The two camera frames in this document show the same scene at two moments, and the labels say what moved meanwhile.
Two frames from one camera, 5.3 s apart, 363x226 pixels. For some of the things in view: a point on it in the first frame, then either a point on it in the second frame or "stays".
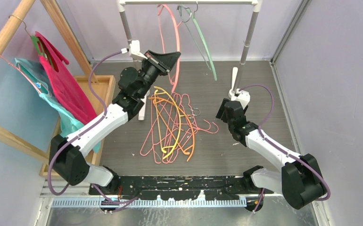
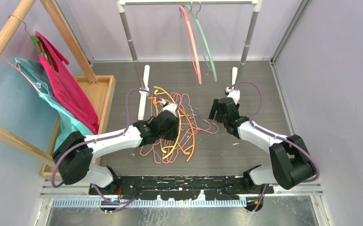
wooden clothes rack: [98, 90] stays
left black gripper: [163, 62] -> [172, 135]
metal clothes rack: [236, 74] stays
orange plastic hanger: [193, 140] stays
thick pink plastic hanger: [178, 66] -> [183, 10]
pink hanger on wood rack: [17, 68] stays
